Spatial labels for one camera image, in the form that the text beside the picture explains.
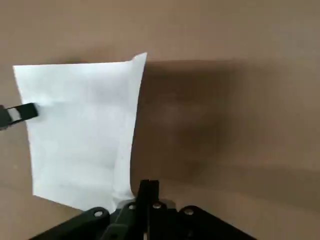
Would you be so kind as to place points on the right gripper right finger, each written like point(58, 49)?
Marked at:
point(170, 225)

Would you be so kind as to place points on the white A4 paper sheet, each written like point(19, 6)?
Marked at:
point(80, 120)

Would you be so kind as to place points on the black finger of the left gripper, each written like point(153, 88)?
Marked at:
point(27, 112)

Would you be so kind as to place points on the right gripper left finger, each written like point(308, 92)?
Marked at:
point(125, 225)

